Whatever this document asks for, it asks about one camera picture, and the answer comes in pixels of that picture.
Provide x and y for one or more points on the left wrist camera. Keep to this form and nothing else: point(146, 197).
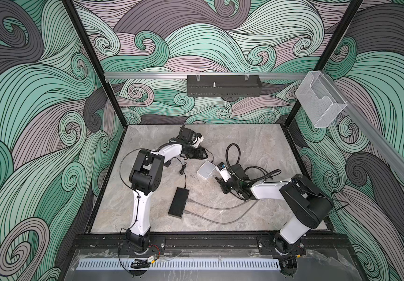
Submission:
point(197, 140)

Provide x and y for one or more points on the black power adapter with cable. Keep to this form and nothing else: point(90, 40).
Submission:
point(182, 171)

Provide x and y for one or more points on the black wall tray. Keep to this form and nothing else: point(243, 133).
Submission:
point(224, 86)

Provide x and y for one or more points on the aluminium wall rail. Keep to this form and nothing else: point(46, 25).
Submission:
point(183, 75)

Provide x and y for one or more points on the white slotted cable duct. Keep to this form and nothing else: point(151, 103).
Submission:
point(183, 264)

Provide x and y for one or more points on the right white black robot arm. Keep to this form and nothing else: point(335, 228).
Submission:
point(309, 205)

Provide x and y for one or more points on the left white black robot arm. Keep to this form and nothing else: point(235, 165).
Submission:
point(146, 175)

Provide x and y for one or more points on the black network switch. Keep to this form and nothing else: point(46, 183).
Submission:
point(179, 202)

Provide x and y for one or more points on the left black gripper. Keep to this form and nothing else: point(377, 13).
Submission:
point(199, 153)

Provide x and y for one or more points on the white network switch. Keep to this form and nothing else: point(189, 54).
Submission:
point(206, 169)

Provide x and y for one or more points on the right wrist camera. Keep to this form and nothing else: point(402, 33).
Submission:
point(223, 171)

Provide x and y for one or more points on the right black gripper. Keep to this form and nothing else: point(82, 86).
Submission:
point(222, 185)

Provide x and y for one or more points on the clear plastic wall holder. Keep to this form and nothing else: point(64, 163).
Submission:
point(320, 98)

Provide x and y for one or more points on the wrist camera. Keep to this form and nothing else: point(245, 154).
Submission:
point(223, 171)
point(197, 140)

